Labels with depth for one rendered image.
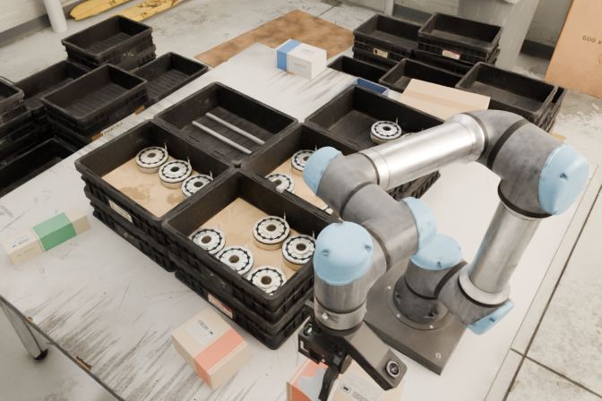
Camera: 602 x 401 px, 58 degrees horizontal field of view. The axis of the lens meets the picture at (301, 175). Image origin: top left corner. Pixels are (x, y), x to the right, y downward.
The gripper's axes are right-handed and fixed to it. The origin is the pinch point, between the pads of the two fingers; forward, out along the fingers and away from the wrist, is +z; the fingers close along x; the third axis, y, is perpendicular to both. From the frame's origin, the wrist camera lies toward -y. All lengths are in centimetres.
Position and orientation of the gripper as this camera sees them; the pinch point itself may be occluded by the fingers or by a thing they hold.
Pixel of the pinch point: (345, 386)
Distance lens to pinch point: 99.6
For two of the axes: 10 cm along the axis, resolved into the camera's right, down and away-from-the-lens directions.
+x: -5.8, 5.4, -6.1
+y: -8.1, -3.8, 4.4
